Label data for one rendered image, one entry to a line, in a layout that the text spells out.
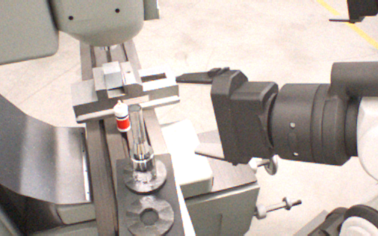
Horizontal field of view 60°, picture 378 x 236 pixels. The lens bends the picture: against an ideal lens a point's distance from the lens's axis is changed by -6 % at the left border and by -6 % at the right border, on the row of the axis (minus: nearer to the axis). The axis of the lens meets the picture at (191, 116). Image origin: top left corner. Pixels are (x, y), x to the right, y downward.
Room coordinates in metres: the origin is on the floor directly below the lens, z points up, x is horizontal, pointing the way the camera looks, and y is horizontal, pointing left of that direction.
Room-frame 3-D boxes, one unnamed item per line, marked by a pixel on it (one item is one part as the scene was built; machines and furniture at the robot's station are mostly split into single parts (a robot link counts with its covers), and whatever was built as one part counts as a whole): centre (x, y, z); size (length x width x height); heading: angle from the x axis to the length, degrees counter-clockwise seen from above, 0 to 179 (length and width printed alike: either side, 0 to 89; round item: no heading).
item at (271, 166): (0.86, -0.27, 0.66); 0.16 x 0.12 x 0.12; 106
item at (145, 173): (0.43, 0.10, 1.19); 0.05 x 0.05 x 0.06
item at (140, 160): (0.43, 0.10, 1.22); 0.05 x 0.05 x 0.01
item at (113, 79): (0.89, 0.25, 1.07); 0.06 x 0.05 x 0.06; 18
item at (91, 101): (0.89, 0.22, 1.01); 0.35 x 0.15 x 0.11; 108
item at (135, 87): (0.90, 0.20, 1.05); 0.12 x 0.06 x 0.04; 18
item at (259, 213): (0.73, -0.34, 0.54); 0.22 x 0.06 x 0.06; 106
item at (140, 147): (0.43, 0.10, 1.28); 0.03 x 0.03 x 0.11
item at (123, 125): (0.76, 0.21, 1.01); 0.04 x 0.04 x 0.11
